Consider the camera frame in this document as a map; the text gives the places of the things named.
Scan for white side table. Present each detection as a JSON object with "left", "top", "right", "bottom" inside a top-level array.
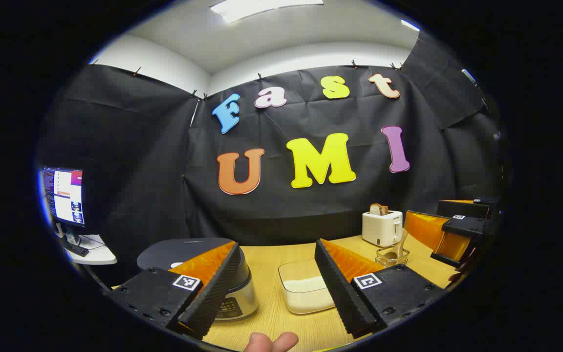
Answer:
[{"left": 59, "top": 234, "right": 118, "bottom": 266}]

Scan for black backdrop cloth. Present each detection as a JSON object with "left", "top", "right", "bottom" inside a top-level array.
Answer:
[{"left": 37, "top": 32, "right": 512, "bottom": 274}]

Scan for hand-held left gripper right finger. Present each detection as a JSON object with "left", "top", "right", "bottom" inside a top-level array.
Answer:
[{"left": 314, "top": 239, "right": 446, "bottom": 339}]

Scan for wooden spoon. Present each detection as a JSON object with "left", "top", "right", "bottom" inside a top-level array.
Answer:
[{"left": 383, "top": 230, "right": 409, "bottom": 262}]

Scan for clear container of rice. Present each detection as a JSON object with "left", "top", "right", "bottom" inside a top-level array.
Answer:
[{"left": 278, "top": 259, "right": 336, "bottom": 315}]

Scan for clear wire chopstick holder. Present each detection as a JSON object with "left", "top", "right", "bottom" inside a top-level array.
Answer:
[{"left": 376, "top": 246, "right": 410, "bottom": 267}]

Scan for computer monitor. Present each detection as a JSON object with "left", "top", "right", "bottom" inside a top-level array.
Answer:
[{"left": 42, "top": 166, "right": 87, "bottom": 228}]

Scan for white toaster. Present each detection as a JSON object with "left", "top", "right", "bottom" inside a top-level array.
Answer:
[{"left": 362, "top": 210, "right": 403, "bottom": 247}]

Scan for black and silver rice cooker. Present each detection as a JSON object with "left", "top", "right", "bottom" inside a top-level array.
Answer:
[{"left": 137, "top": 238, "right": 259, "bottom": 322}]

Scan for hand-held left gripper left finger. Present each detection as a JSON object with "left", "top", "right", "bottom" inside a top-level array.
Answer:
[{"left": 108, "top": 241, "right": 243, "bottom": 340}]

